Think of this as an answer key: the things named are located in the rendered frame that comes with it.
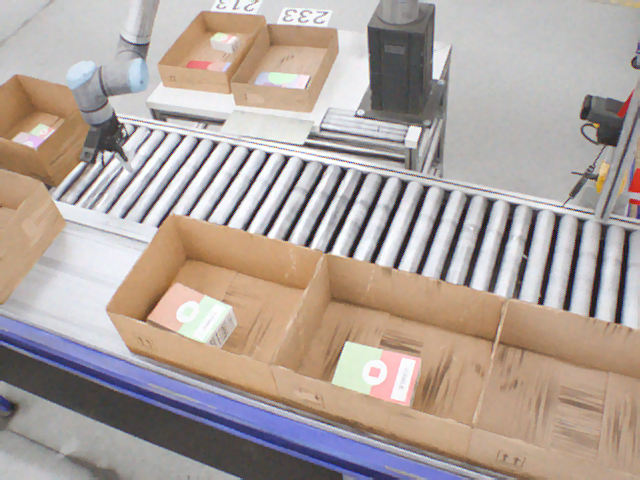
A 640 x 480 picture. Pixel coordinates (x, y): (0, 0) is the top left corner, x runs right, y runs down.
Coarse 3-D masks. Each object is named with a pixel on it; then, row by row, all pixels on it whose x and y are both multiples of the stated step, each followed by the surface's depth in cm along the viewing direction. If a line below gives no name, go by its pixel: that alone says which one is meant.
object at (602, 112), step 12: (588, 96) 158; (588, 108) 155; (600, 108) 154; (612, 108) 154; (588, 120) 158; (600, 120) 156; (612, 120) 154; (624, 120) 153; (600, 132) 160; (612, 132) 159
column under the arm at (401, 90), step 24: (384, 24) 189; (408, 24) 187; (432, 24) 195; (384, 48) 193; (408, 48) 190; (432, 48) 203; (384, 72) 199; (408, 72) 197; (384, 96) 207; (408, 96) 204; (432, 96) 215; (384, 120) 209; (408, 120) 207; (432, 120) 206
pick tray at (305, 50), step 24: (288, 24) 236; (264, 48) 240; (288, 48) 241; (312, 48) 240; (336, 48) 234; (240, 72) 222; (288, 72) 231; (312, 72) 230; (240, 96) 219; (264, 96) 216; (288, 96) 213; (312, 96) 214
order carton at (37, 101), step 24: (0, 96) 218; (24, 96) 227; (48, 96) 221; (72, 96) 214; (0, 120) 221; (24, 120) 228; (48, 120) 227; (72, 120) 201; (0, 144) 200; (48, 144) 195; (72, 144) 205; (24, 168) 205; (48, 168) 198; (72, 168) 208
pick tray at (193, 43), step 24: (192, 24) 245; (216, 24) 252; (240, 24) 249; (264, 24) 242; (168, 48) 233; (192, 48) 248; (240, 48) 244; (168, 72) 228; (192, 72) 224; (216, 72) 221
